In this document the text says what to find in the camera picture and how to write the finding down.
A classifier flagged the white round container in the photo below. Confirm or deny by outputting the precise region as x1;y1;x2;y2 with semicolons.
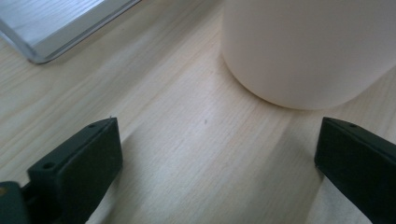
220;0;396;111

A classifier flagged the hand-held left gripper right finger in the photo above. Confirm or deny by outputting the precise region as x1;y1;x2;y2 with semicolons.
314;117;396;224

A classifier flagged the clear acrylic tray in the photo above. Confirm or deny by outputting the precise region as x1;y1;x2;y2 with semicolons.
0;0;143;65

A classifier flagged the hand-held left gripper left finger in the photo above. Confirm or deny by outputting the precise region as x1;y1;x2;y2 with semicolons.
21;117;123;224

